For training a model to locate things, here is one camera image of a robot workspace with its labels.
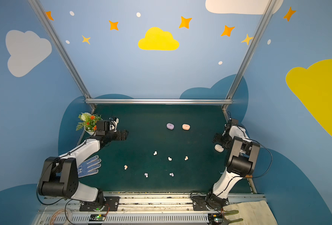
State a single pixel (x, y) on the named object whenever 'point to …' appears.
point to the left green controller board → (97, 217)
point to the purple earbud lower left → (146, 175)
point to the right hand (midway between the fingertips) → (221, 143)
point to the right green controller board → (215, 218)
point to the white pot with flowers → (89, 121)
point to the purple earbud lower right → (171, 174)
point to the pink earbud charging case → (186, 126)
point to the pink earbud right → (186, 158)
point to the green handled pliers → (226, 221)
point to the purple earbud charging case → (170, 126)
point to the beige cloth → (256, 213)
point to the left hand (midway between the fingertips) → (123, 131)
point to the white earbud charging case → (219, 148)
